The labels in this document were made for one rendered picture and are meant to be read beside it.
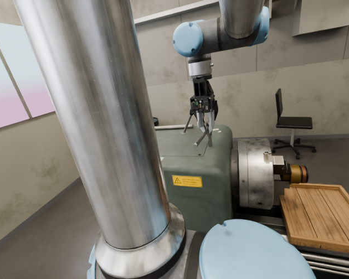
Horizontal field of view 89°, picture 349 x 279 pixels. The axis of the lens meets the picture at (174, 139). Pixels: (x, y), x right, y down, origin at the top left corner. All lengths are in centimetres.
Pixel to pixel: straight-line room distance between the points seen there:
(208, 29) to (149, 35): 335
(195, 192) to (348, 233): 63
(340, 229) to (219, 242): 84
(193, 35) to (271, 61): 315
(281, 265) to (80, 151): 22
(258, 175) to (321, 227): 37
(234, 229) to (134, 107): 19
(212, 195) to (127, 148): 55
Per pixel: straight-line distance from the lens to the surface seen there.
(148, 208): 19
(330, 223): 105
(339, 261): 107
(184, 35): 49
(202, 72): 60
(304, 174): 92
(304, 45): 370
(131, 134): 16
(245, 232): 26
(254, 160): 77
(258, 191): 79
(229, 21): 40
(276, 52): 360
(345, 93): 401
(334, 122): 410
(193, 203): 73
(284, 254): 26
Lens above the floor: 159
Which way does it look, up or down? 22 degrees down
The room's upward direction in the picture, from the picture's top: 10 degrees counter-clockwise
